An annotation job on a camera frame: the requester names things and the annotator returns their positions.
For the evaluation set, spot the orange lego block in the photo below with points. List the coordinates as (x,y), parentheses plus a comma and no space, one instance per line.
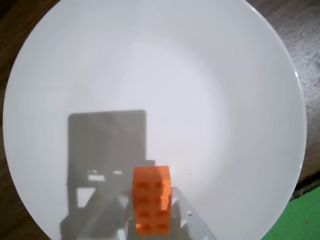
(152,200)

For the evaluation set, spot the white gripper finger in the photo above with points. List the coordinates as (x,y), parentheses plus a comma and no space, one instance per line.
(131,230)
(192,220)

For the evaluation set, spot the white round plate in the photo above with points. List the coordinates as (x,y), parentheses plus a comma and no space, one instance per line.
(160,87)

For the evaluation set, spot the green mat with grey edge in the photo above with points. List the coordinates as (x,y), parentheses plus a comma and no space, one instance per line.
(295,220)

